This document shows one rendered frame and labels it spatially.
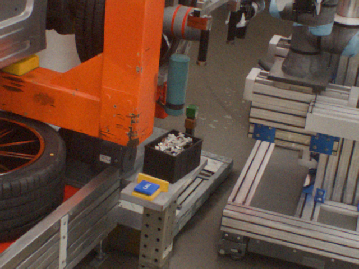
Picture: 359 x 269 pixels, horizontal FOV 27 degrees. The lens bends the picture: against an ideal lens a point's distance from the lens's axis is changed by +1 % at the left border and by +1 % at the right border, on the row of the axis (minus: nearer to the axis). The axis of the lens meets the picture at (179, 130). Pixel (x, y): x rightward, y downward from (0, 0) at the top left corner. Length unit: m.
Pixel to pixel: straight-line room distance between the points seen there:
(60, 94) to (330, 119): 1.02
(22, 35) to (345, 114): 1.25
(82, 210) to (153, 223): 0.27
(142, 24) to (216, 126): 1.79
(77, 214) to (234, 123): 1.87
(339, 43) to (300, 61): 0.16
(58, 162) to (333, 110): 1.03
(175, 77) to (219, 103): 1.53
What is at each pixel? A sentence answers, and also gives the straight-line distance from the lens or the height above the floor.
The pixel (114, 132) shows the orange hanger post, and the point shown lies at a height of 0.57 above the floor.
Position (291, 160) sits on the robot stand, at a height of 0.21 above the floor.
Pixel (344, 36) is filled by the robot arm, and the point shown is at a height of 1.01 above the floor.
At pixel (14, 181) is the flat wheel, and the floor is 0.50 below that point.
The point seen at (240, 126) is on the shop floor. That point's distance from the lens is 4.35.
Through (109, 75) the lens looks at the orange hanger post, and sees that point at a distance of 2.73.
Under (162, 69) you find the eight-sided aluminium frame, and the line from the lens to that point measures 3.34.
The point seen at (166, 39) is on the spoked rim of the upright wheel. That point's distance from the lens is 3.46.
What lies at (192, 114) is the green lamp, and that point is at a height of 0.63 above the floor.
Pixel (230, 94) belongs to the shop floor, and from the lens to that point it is 4.80.
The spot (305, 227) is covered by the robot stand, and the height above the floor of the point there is 0.23.
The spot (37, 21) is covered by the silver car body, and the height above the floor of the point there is 0.88.
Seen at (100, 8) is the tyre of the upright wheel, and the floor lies 0.93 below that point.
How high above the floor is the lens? 1.77
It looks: 25 degrees down
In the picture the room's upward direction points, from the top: 6 degrees clockwise
